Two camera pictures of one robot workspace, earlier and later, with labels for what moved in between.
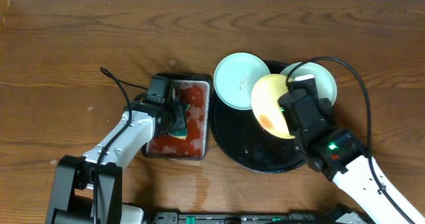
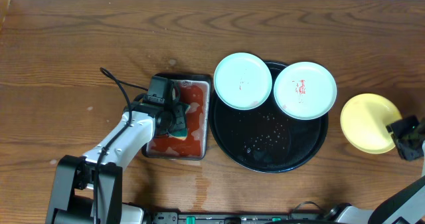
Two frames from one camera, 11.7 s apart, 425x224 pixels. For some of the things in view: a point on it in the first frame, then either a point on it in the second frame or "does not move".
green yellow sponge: [180, 112] does not move
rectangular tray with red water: [195, 90] does not move
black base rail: [174, 217] does not move
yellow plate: [265, 103] -> [363, 121]
